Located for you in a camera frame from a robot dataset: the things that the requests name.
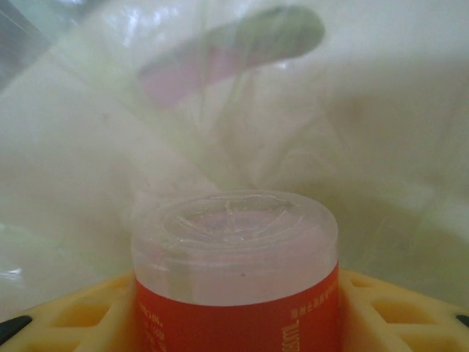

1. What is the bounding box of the pale green plastic bottle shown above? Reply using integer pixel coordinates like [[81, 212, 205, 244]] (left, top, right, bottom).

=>
[[137, 5, 326, 107]]

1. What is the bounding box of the green plastic bin liner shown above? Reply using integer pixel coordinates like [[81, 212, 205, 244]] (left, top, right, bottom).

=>
[[0, 0, 469, 309]]

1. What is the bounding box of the clear bottle orange label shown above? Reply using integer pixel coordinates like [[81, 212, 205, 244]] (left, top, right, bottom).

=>
[[130, 190, 340, 352]]

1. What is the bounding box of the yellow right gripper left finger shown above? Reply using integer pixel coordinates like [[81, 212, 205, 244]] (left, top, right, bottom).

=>
[[0, 273, 139, 352]]

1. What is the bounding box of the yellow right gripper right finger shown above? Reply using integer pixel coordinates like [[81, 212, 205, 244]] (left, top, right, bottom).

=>
[[339, 269, 469, 352]]

